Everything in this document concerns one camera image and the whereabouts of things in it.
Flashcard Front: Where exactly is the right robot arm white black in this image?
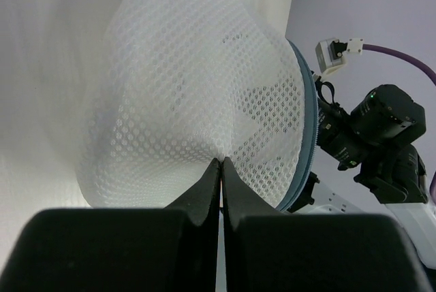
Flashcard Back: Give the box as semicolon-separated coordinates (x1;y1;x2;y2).
315;79;435;270

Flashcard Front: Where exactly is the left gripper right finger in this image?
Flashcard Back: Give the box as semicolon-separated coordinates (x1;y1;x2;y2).
221;159;435;291

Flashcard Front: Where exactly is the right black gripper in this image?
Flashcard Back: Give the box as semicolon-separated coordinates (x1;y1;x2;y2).
315;79;361;171

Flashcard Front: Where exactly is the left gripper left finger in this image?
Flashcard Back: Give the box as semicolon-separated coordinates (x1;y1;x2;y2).
1;160;221;291

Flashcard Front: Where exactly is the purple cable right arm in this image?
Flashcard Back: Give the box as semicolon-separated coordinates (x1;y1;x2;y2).
362;43;436;197

